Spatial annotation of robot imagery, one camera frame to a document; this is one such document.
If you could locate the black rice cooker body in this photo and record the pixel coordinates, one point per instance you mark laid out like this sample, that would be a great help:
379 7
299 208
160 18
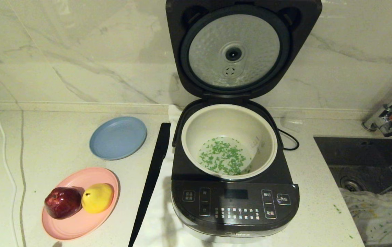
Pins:
237 206

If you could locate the round steel sink drain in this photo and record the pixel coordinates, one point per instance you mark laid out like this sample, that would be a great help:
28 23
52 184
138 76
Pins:
352 183

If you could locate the blue plate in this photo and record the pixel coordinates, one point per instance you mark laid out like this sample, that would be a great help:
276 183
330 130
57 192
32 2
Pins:
117 138

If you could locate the stainless steel sink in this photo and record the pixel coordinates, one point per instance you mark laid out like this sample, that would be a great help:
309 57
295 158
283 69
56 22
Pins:
354 154

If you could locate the dark red apple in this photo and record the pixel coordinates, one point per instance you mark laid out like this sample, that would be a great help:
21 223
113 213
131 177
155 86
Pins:
62 203

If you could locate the green grains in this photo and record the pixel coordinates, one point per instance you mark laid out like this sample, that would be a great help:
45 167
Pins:
221 156

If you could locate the long black flat bar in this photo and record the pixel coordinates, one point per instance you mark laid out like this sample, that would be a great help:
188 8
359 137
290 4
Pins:
154 164

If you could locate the white speckled cloth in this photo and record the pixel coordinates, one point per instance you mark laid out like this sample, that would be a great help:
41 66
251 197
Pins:
378 216

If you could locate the chrome faucet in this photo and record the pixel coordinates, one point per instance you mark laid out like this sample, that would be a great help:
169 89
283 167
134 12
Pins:
383 118

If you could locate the white inner cooking pot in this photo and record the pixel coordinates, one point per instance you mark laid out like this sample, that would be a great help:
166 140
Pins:
223 120

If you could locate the pink plate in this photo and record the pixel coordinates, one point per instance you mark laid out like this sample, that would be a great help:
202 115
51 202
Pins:
79 226

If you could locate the yellow pear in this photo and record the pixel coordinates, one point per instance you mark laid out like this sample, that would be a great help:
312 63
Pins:
97 199

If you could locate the black rice cooker lid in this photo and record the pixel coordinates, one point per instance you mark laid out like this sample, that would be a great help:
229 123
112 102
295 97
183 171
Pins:
233 34

